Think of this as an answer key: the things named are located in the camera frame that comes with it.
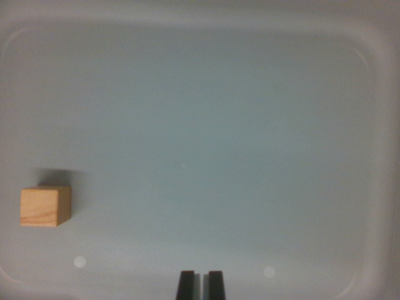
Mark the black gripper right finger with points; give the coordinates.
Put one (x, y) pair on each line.
(216, 286)

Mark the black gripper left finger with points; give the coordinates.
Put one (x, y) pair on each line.
(186, 286)

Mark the wooden cube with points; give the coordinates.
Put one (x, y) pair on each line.
(40, 207)

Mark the pale blue plastic tray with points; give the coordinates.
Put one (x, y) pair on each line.
(218, 131)

